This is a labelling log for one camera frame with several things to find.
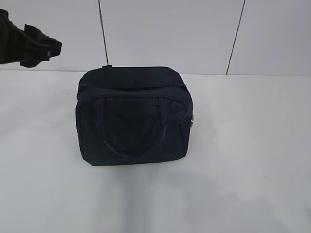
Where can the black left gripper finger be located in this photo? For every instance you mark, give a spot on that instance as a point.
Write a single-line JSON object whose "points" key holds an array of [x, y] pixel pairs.
{"points": [[39, 47]]}

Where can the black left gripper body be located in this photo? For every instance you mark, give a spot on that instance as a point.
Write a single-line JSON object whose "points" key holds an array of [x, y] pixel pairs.
{"points": [[11, 40]]}

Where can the navy blue lunch bag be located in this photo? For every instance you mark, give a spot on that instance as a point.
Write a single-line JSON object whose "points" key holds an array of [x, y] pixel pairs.
{"points": [[133, 115]]}

